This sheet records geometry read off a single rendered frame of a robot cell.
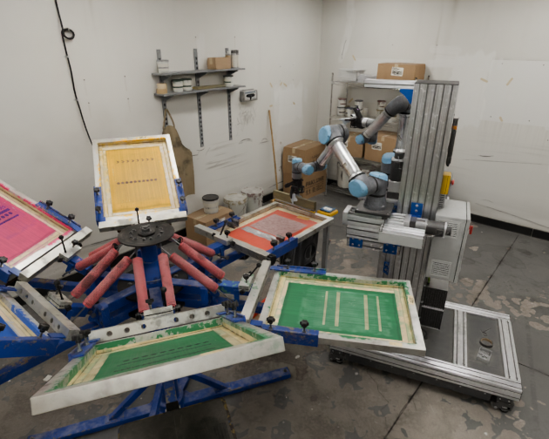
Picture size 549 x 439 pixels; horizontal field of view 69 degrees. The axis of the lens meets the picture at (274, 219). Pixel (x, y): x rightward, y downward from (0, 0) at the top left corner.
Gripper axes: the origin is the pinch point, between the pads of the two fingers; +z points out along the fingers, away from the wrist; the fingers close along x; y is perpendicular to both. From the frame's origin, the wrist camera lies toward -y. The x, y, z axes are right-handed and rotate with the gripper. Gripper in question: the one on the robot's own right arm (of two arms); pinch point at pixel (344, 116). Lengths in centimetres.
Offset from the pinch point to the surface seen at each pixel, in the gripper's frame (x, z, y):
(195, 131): -31, 201, 37
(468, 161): 246, -1, 122
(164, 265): -200, -50, 18
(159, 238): -194, -37, 11
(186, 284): -189, -44, 41
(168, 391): -229, -97, 45
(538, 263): 181, -120, 194
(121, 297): -221, -32, 36
